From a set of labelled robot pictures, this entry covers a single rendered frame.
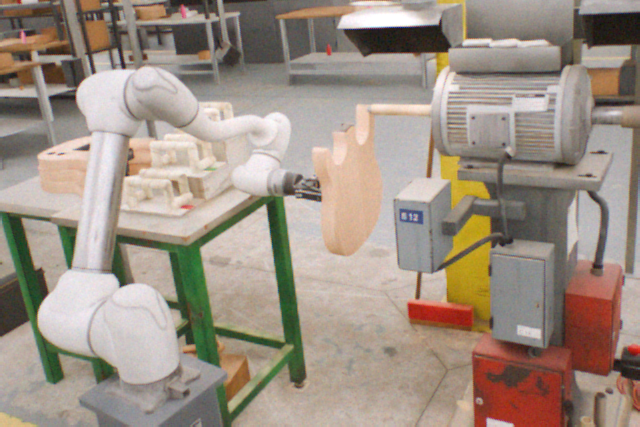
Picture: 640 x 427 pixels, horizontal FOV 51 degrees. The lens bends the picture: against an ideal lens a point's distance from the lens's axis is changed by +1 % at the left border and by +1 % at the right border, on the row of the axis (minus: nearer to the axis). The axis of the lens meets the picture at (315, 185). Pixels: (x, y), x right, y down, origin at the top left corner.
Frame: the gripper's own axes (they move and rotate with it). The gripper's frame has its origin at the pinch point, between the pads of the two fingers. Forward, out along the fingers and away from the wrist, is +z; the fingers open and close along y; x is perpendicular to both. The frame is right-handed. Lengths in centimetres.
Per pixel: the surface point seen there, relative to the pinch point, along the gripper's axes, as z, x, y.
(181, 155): -74, 1, -10
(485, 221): 17, -57, -87
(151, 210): -64, -5, 20
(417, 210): 36.0, 13.0, 28.3
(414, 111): 22.6, 24.9, -6.6
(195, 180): -55, 0, 5
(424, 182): 33.3, 14.3, 15.9
